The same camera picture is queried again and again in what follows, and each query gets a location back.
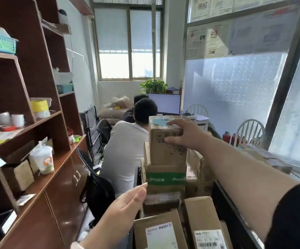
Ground person's left hand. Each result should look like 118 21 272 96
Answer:
80 183 148 249

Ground person's right hand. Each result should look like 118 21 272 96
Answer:
163 118 209 152

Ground clear-taped brown cardboard box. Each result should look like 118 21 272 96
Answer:
186 150 211 181

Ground symbol-printed worn cardboard box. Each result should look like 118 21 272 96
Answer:
149 116 188 166

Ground white-taped brown cardboard box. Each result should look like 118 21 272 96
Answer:
142 192 182 206

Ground cardboard parcel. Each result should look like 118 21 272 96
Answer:
185 176 215 198
239 144 293 175

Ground black plastic crate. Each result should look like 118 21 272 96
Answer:
128 166 265 249

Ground small cardboard box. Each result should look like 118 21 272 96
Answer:
3 159 35 192

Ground person's right forearm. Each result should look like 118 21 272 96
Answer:
199 137 300 241

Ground person's black sleeve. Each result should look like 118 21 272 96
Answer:
264 183 300 249

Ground brown wooden shelf unit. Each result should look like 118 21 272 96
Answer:
0 0 95 249

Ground white printer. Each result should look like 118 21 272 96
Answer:
182 113 210 132

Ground white wooden chair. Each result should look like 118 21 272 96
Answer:
185 104 210 118
233 118 266 148

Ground black backpack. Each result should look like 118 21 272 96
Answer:
80 173 116 227

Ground computer monitor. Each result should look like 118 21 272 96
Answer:
148 93 181 116

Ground frosted glass partition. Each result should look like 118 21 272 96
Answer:
182 12 300 177

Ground green potted plant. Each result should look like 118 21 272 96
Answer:
139 79 169 94

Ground beige sack pile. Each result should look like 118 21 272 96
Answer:
97 95 134 125

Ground small white paper slip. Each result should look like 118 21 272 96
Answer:
16 194 36 206

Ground plastic drink cup in bag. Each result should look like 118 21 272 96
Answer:
29 141 55 175

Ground red-lidded jar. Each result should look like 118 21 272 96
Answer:
66 127 76 146

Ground grey mesh chair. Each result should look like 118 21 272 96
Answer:
84 105 113 164

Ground pasted newspaper sheets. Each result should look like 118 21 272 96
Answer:
185 0 300 60

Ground window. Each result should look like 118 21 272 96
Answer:
92 0 165 81

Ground yellow packet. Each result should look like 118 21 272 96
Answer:
30 98 52 119

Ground white tape roll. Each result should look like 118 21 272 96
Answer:
11 114 25 128

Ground grey tape roll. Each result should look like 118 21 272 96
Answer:
0 112 12 126

